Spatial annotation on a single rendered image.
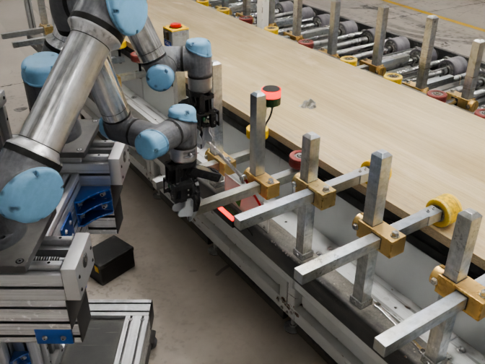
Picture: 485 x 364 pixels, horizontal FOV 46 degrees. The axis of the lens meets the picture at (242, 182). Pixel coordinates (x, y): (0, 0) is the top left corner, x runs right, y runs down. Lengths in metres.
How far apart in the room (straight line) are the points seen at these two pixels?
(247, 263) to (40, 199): 1.55
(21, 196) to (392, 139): 1.31
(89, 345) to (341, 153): 1.14
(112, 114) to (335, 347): 1.24
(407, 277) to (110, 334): 1.11
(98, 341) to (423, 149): 1.34
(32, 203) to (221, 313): 1.56
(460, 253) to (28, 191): 0.87
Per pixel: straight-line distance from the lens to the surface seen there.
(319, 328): 2.29
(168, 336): 2.49
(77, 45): 1.19
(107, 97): 1.45
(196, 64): 1.71
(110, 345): 2.20
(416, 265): 1.71
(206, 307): 2.60
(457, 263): 1.29
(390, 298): 1.77
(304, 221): 1.65
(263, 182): 1.77
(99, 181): 1.73
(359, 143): 1.98
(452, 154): 1.99
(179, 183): 1.59
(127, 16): 1.20
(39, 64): 1.67
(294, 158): 1.83
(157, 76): 1.58
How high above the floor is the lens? 1.78
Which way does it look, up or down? 31 degrees down
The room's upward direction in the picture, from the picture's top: straight up
